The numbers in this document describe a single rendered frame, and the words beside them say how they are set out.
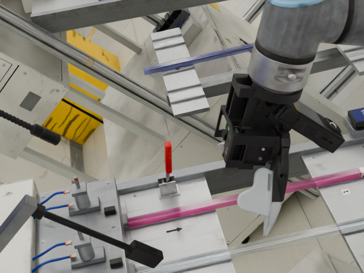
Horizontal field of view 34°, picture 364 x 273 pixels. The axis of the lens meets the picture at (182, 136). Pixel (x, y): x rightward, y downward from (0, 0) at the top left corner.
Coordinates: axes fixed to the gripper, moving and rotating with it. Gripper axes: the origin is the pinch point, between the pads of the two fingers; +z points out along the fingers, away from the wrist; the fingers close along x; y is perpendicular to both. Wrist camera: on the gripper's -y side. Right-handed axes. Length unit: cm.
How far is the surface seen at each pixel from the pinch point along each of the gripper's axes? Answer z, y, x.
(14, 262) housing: 12.9, 33.7, -0.7
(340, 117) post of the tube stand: 16, -38, -46
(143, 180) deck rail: 13.7, 12.2, -20.1
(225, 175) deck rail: 11.5, -2.6, -19.1
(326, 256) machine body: 33.6, -29.9, -19.1
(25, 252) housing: 12.5, 32.2, -2.1
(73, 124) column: 188, 6, -284
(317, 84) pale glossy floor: 62, -83, -139
